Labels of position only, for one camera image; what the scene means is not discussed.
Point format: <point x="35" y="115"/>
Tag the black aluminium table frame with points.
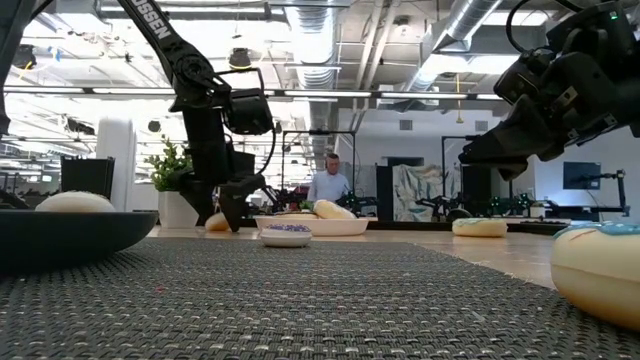
<point x="540" y="227"/>

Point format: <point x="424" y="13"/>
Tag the grey woven placemat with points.
<point x="300" y="310"/>

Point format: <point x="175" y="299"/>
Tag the wall mounted screen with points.
<point x="582" y="175"/>

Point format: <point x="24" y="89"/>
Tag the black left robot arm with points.
<point x="187" y="65"/>

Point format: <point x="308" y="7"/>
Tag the white round plate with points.
<point x="320" y="227"/>

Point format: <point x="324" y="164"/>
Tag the silver spiral ceiling duct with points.
<point x="465" y="20"/>

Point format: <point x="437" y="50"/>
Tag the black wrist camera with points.
<point x="250" y="112"/>
<point x="525" y="77"/>

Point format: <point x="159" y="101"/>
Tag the large blue frosted donut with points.
<point x="600" y="280"/>

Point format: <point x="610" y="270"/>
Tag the grey ceiling duct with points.
<point x="315" y="30"/>

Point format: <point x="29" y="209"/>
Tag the yellow hanging pendant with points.
<point x="458" y="119"/>

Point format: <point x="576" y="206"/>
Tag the small white frosted donut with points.
<point x="217" y="223"/>

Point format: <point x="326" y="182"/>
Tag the small green frosted donut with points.
<point x="295" y="215"/>

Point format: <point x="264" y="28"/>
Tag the grey wall vent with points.
<point x="406" y="125"/>
<point x="481" y="125"/>

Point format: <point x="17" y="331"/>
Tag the navy donut multicolour sprinkles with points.
<point x="286" y="240"/>

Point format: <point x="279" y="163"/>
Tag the black ceiling speaker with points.
<point x="240" y="59"/>

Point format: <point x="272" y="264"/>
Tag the black partition panel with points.
<point x="384" y="195"/>

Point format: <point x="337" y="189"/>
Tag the small white background pot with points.
<point x="537" y="211"/>

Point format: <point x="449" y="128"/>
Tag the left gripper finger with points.
<point x="200" y="205"/>
<point x="235" y="200"/>

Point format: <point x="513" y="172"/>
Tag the green plant in white pot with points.
<point x="172" y="210"/>

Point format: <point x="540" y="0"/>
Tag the pale draped cloth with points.
<point x="422" y="187"/>

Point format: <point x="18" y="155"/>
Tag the linear ceiling light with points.
<point x="325" y="93"/>
<point x="45" y="90"/>
<point x="130" y="91"/>
<point x="487" y="96"/>
<point x="425" y="95"/>

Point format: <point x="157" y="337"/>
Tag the white ceiling detector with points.
<point x="402" y="22"/>

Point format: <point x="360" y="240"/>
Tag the dark background table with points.
<point x="575" y="209"/>

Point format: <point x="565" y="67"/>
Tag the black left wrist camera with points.
<point x="250" y="112"/>

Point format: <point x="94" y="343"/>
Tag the person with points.
<point x="327" y="185"/>

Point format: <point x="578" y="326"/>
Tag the white building column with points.
<point x="117" y="145"/>

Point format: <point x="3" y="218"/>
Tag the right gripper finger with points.
<point x="505" y="140"/>
<point x="512" y="170"/>

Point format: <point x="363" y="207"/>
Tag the dark grey round plate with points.
<point x="65" y="240"/>

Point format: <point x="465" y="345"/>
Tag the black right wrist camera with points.
<point x="525" y="77"/>

